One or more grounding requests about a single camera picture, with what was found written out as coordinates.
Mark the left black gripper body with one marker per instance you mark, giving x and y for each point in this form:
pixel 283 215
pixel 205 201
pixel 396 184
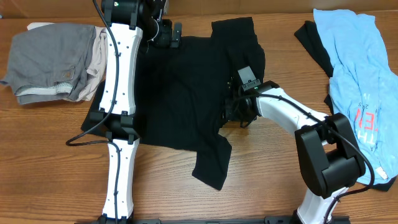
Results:
pixel 159 33

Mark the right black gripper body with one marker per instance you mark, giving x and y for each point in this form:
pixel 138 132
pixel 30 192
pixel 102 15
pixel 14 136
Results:
pixel 235 110

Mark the black t-shirt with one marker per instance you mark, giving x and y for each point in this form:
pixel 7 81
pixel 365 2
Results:
pixel 180 93

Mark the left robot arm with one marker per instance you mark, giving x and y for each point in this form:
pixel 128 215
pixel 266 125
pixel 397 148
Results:
pixel 128 25

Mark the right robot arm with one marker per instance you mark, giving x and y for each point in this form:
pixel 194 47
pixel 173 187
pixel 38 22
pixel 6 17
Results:
pixel 328 155

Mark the grey folded shorts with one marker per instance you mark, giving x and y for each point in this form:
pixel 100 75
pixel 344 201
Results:
pixel 50 62

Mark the light blue t-shirt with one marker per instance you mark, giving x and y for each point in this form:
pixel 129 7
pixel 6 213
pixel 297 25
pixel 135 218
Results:
pixel 362 87

